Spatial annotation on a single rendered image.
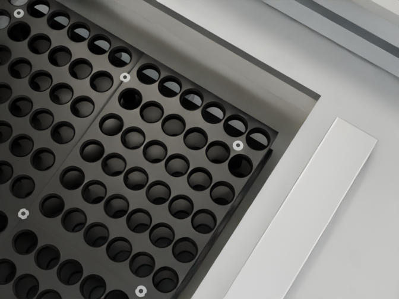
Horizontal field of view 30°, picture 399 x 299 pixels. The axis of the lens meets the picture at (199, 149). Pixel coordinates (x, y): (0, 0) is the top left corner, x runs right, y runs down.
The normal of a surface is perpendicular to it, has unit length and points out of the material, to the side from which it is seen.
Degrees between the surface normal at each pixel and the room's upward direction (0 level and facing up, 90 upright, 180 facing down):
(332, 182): 0
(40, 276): 0
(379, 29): 90
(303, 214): 0
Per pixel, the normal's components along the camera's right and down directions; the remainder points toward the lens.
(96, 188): 0.01, -0.33
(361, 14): -0.54, 0.79
